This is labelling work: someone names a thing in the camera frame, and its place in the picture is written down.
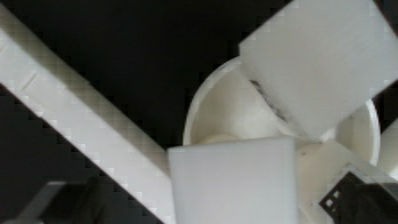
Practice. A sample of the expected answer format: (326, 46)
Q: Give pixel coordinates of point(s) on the white front fence bar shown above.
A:
(70, 105)

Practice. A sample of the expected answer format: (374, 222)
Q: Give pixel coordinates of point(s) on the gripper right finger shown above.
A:
(368, 206)

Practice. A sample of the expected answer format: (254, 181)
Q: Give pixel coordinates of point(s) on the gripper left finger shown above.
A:
(68, 203)

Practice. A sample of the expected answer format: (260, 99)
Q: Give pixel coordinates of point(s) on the white round stool seat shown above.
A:
(230, 116)

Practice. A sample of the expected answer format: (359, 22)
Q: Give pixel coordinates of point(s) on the white stool leg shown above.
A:
(235, 182)
(331, 168)
(320, 57)

